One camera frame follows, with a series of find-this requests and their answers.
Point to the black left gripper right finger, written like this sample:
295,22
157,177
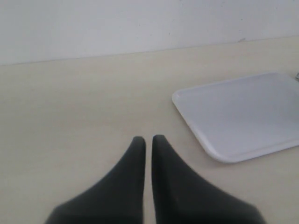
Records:
181,196

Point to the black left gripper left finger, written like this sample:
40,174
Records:
116,199

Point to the white plastic tray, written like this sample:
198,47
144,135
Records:
244,118

